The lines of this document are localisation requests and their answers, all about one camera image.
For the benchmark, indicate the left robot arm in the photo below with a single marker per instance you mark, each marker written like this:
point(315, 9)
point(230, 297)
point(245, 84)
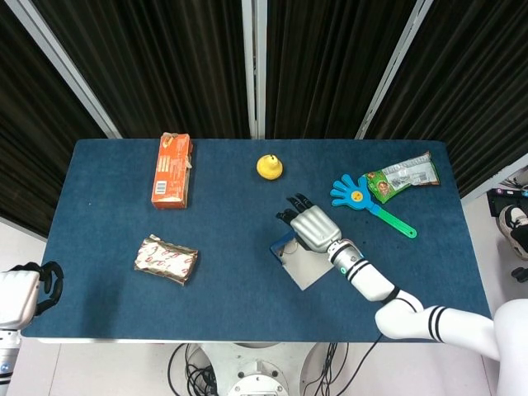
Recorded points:
point(7, 354)

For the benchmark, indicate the silver snack packet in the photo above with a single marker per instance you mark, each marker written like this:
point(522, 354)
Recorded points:
point(412, 171)

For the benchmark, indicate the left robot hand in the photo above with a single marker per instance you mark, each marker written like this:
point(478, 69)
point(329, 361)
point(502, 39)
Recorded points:
point(16, 297)

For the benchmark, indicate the white and black sneaker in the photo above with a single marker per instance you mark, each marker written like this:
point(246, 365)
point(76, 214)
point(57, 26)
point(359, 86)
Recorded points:
point(513, 231)

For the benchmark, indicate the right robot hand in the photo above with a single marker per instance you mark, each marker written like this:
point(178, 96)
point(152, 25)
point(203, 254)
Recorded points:
point(315, 227)

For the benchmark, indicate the black board with stickers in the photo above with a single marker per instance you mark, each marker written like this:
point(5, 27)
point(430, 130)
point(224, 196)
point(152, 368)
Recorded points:
point(501, 200)

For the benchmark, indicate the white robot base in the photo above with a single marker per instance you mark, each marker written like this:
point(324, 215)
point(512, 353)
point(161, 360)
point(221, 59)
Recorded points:
point(255, 371)

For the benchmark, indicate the dark blue box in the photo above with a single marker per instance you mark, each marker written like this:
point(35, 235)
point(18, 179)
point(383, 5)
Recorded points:
point(307, 270)

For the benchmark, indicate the white partition frame post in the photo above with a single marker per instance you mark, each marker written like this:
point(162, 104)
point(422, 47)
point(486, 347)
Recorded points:
point(392, 70)
point(253, 66)
point(66, 66)
point(495, 177)

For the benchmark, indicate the orange carton box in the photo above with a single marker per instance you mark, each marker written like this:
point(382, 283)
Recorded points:
point(171, 173)

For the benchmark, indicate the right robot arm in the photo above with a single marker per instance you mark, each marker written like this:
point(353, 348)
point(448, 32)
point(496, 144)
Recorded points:
point(371, 280)

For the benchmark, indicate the gold foil packet red print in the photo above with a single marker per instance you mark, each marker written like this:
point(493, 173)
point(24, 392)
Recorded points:
point(165, 260)

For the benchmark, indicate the small black object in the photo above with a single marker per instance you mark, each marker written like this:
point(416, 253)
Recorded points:
point(520, 274)

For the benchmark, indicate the blue hand clapper toy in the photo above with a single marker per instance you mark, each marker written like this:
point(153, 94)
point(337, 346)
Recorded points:
point(350, 196)

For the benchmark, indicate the blue carpeted table top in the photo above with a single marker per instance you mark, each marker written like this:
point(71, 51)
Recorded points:
point(185, 305)

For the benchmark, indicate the yellow rubber duck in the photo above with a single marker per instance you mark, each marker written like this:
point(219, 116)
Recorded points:
point(269, 168)

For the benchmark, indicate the black ribbed partition panel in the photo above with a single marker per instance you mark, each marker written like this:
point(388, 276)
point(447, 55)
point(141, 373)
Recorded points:
point(330, 62)
point(33, 144)
point(474, 82)
point(165, 62)

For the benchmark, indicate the green snack packet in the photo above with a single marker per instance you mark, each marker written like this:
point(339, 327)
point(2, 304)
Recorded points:
point(381, 187)

